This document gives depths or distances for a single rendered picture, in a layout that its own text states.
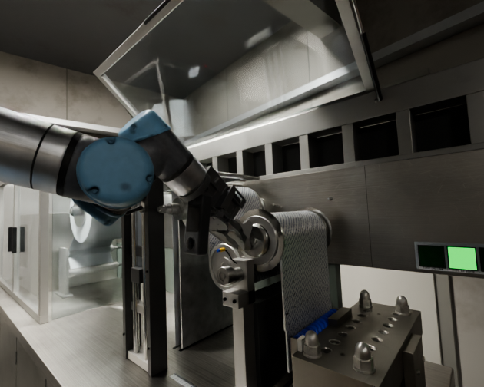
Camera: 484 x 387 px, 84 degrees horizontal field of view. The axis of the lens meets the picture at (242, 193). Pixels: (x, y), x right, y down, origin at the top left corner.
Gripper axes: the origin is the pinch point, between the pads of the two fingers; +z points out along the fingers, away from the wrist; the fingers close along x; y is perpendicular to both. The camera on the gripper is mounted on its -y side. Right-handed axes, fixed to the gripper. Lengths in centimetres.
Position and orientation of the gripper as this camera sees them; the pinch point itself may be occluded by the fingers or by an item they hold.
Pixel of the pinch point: (242, 249)
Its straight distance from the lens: 63.3
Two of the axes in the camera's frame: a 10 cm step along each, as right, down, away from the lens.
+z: 5.3, 6.6, 5.3
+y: 4.0, -7.5, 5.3
